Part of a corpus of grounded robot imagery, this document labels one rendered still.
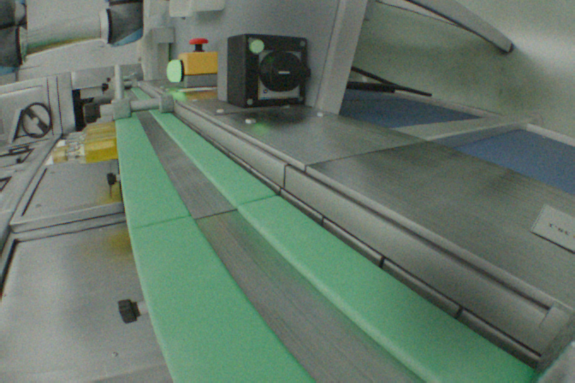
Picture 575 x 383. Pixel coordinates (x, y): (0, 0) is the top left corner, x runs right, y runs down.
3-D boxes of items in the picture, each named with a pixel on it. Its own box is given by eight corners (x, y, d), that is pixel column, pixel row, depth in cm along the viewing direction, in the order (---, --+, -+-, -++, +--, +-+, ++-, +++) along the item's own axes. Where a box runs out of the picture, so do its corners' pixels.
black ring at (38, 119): (55, 133, 136) (25, 139, 125) (50, 98, 128) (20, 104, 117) (53, 135, 132) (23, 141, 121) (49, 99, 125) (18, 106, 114)
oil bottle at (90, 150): (149, 148, 77) (78, 160, 66) (147, 128, 75) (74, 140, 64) (151, 153, 73) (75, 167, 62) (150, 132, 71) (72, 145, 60)
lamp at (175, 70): (180, 80, 57) (166, 82, 55) (179, 59, 55) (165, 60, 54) (184, 82, 53) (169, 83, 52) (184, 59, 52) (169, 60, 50)
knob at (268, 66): (293, 91, 33) (312, 94, 30) (257, 92, 30) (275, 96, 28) (295, 51, 31) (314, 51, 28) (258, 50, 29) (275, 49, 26)
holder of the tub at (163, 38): (167, 98, 112) (148, 101, 108) (165, 32, 102) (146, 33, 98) (174, 103, 99) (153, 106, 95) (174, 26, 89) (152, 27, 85)
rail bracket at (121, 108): (172, 109, 42) (86, 120, 35) (170, 61, 39) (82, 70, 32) (177, 113, 39) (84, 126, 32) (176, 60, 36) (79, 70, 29)
